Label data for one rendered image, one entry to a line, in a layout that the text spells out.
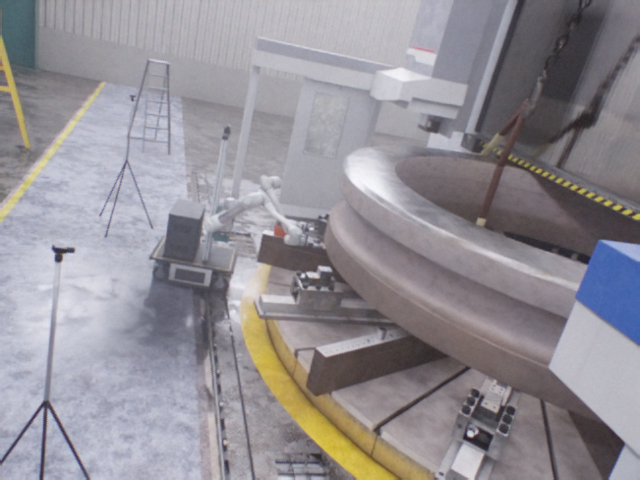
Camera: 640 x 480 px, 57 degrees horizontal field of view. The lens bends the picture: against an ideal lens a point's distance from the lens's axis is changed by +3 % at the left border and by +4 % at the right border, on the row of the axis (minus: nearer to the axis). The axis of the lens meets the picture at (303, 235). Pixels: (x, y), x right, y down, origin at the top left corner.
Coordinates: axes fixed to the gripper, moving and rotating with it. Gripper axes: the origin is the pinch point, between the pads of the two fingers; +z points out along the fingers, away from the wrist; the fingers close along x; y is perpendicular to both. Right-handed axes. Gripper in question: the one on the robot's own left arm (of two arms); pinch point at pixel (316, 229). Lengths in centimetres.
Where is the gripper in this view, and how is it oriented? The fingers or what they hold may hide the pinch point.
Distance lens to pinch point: 634.2
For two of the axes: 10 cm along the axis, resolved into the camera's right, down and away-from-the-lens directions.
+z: 9.8, 2.0, 0.7
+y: 2.1, -9.2, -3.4
